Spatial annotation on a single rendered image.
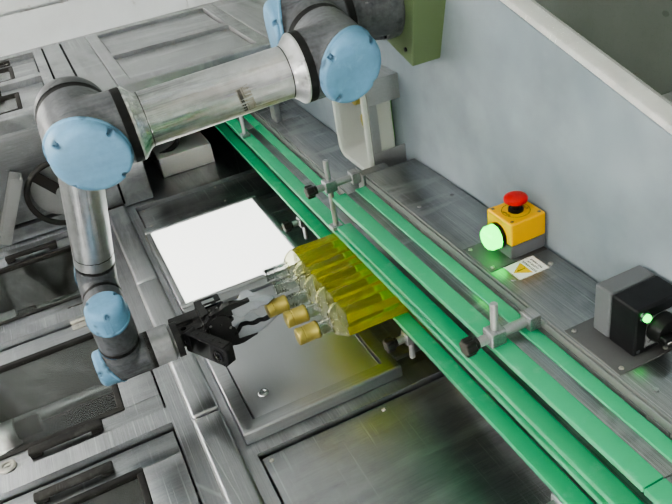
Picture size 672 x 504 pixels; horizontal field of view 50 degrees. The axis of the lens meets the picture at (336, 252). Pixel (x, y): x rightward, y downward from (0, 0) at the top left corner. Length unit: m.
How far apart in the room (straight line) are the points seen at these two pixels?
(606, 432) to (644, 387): 0.08
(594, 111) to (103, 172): 0.71
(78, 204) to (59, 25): 3.71
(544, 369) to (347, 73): 0.54
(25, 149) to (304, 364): 1.14
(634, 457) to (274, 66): 0.74
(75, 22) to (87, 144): 3.93
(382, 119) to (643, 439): 0.90
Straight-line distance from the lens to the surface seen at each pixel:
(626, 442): 1.00
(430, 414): 1.43
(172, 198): 2.36
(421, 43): 1.36
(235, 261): 1.88
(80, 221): 1.36
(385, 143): 1.62
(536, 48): 1.16
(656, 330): 1.05
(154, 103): 1.13
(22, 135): 2.27
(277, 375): 1.51
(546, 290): 1.18
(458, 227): 1.35
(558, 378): 1.07
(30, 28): 4.99
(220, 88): 1.14
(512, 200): 1.23
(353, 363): 1.50
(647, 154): 1.04
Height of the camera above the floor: 1.43
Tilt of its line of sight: 16 degrees down
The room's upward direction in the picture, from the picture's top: 111 degrees counter-clockwise
